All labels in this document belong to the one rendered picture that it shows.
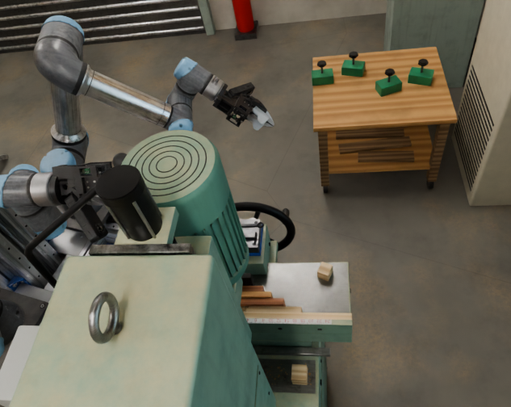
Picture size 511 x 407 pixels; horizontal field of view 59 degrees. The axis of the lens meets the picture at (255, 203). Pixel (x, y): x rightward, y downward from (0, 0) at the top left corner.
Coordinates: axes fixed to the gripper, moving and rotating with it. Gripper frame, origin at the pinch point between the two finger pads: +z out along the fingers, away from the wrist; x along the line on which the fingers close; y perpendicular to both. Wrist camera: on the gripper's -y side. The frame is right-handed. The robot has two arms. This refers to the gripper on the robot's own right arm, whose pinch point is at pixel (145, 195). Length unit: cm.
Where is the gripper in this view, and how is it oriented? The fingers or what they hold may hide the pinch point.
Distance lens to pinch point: 98.6
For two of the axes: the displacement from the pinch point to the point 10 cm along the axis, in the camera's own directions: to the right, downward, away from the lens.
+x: 1.6, -2.2, 9.6
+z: 9.8, -0.3, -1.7
